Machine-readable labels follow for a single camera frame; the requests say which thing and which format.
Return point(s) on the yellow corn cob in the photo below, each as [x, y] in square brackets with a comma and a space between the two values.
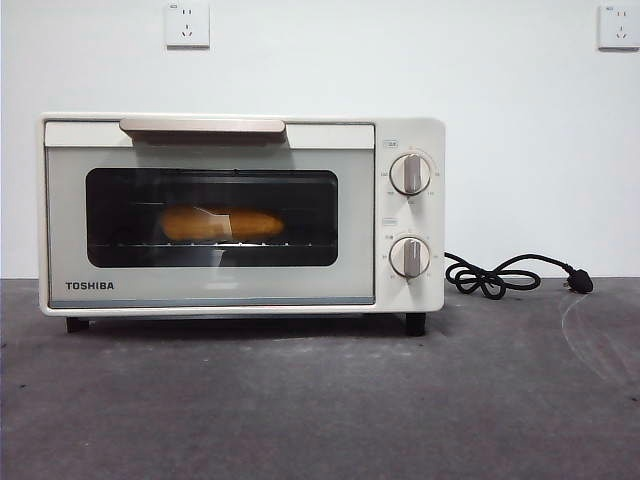
[250, 224]

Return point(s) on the oven timer knob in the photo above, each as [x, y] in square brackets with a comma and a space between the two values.
[410, 258]

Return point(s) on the oven temperature knob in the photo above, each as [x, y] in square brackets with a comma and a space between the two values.
[410, 174]

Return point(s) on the white Toshiba toaster oven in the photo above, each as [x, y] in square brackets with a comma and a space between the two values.
[410, 130]

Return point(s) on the white wall socket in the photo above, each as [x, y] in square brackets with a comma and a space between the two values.
[188, 25]
[620, 27]

